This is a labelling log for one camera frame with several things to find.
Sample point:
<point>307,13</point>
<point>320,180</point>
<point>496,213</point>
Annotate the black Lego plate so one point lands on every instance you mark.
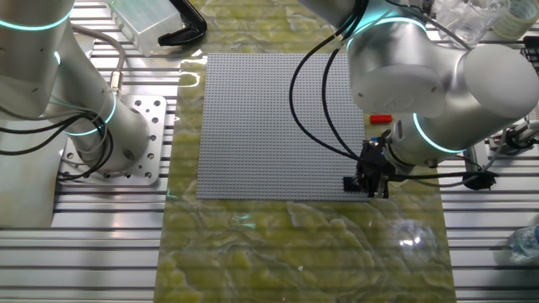
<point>349,185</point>

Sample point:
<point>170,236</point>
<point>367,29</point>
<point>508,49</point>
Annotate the clear water bottle blue cap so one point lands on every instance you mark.
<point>526,242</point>

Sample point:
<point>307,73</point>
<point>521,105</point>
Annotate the metal camera mount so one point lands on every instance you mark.
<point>516,136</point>

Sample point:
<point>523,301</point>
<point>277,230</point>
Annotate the clear tape roll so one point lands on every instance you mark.
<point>518,19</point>

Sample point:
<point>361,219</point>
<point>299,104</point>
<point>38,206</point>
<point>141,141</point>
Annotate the clear plastic cup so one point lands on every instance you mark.
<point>467,21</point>

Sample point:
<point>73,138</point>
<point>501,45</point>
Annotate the grey depth camera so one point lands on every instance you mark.
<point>537,115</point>

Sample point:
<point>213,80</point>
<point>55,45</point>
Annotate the black keyboard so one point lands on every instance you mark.
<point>531,44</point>

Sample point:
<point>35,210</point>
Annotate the green marble pattern mat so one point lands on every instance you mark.
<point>295,252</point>

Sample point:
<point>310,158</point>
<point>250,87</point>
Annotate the large grey Lego baseplate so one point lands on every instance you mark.
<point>244,126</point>

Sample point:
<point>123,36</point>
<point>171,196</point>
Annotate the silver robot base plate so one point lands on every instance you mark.
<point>160,126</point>

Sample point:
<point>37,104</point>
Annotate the black C-clamp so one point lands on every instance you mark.
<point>189,29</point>

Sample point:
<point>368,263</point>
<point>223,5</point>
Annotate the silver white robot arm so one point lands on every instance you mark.
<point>497,80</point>

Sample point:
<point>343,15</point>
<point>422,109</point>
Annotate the red Lego brick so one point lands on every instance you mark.
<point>380,119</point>

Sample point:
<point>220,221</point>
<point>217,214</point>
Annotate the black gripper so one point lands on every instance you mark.
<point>372,162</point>

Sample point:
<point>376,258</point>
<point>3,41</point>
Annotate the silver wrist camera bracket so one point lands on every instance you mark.
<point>471,157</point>

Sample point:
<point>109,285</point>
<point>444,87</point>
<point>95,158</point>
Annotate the translucent plastic box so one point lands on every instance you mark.
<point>143,25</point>

